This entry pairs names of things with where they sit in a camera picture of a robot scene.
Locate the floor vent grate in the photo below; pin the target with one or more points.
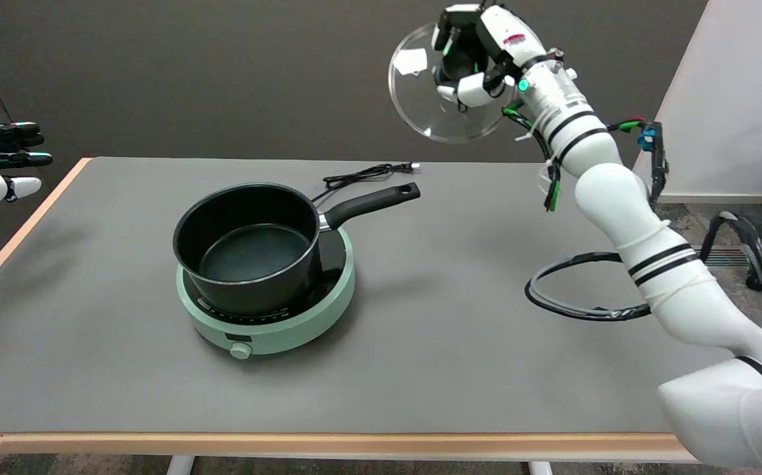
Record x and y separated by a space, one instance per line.
727 257

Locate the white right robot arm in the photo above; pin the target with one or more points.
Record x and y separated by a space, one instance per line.
611 191

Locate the black soup pot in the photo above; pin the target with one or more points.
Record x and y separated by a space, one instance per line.
249 297

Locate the green induction cooker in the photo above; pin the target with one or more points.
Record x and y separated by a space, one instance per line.
288 330

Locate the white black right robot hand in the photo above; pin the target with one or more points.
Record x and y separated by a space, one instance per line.
511 34

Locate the white table leg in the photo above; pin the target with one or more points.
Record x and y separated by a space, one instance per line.
541 469
181 466

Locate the glass pot lid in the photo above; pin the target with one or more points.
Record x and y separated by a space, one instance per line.
413 99

